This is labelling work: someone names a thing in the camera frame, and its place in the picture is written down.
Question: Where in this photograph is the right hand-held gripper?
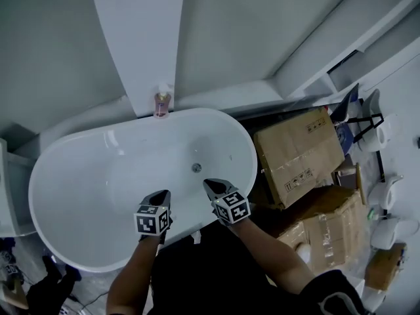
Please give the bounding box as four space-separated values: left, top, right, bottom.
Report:
201 178 253 228

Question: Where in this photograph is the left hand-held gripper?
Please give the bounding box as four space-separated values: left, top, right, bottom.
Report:
133 189 175 244

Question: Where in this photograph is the person's left forearm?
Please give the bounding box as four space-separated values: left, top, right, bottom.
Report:
105 236 161 315

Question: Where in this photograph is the person's right forearm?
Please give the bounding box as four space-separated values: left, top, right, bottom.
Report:
229 220 316 297

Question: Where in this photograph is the white oval bathtub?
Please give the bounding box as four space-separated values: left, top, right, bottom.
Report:
28 107 259 274

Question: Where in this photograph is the person's black clothing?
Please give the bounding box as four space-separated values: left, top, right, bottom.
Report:
149 223 377 315

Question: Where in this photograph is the plain brown cardboard box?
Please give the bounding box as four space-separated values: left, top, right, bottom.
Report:
252 108 346 210

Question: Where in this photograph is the pink pump soap bottle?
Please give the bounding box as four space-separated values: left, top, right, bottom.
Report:
153 83 174 120

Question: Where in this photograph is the white oval object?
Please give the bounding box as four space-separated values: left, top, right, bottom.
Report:
294 242 312 264

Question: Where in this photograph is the tape-wrapped cardboard box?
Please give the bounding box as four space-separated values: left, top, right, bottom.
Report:
259 184 369 274

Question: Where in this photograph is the white vanity cabinet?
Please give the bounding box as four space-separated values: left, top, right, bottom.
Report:
0 137 41 238

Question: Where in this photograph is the toilet brush with green base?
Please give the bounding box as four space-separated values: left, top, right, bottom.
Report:
366 207 388 222

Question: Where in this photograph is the blue chair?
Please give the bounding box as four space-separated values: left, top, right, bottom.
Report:
329 83 361 154

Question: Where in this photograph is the white toilet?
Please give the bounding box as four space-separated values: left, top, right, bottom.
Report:
369 217 420 251
359 112 400 154
366 173 405 210

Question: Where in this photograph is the medium grey roller blind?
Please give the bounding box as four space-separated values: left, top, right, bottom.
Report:
173 0 365 103

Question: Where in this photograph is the grey chair with black legs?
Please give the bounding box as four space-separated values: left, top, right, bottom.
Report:
346 89 385 144

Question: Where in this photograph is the dark window pane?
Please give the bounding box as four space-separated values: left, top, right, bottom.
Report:
327 49 358 75

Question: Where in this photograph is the small cardboard box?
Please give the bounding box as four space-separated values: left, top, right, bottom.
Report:
364 242 408 291

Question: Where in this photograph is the wide grey roller blind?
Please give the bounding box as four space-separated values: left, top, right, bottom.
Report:
0 0 128 134

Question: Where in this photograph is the black floor cable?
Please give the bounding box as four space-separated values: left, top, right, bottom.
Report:
67 289 110 310

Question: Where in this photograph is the wooden chair frame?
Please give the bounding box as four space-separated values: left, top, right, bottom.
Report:
334 161 368 206

